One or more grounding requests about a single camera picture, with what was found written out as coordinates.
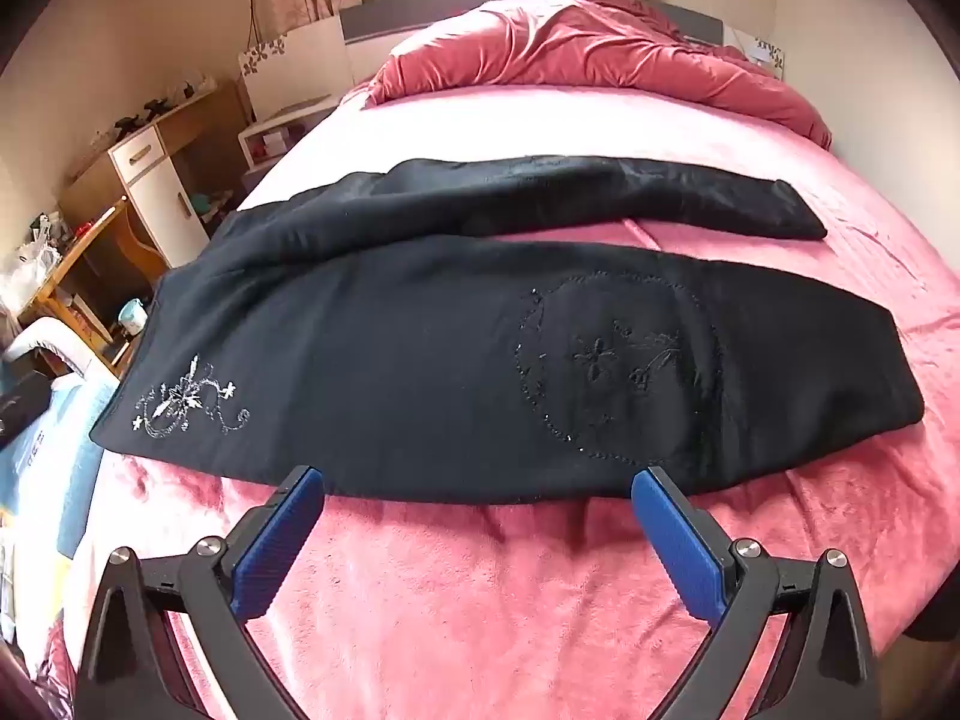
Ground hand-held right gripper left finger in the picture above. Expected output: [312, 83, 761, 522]
[75, 465, 325, 720]

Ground pink bed blanket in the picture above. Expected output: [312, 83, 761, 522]
[45, 82, 960, 720]

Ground clear plastic bag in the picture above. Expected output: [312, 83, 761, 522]
[0, 214, 65, 301]

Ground black pants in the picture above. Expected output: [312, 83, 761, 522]
[88, 155, 925, 505]

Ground white flower-print nightstand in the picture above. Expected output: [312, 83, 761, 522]
[238, 15, 353, 166]

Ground white flower-print panel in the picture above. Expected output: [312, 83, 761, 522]
[724, 26, 786, 80]

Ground red duvet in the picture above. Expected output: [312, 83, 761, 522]
[365, 0, 833, 151]

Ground wooden desk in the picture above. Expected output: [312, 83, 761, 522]
[15, 199, 166, 368]

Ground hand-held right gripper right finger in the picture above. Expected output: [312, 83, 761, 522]
[630, 465, 878, 720]

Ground white and wood cabinet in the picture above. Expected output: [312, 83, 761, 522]
[60, 79, 252, 271]

